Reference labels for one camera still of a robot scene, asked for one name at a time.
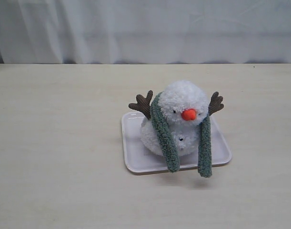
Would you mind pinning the white rectangular tray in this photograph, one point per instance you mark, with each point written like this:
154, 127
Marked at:
139, 160

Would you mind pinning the green knitted scarf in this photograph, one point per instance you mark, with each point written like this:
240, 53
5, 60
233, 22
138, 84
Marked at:
167, 143

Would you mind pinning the white plush snowman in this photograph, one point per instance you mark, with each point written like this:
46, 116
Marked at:
184, 107

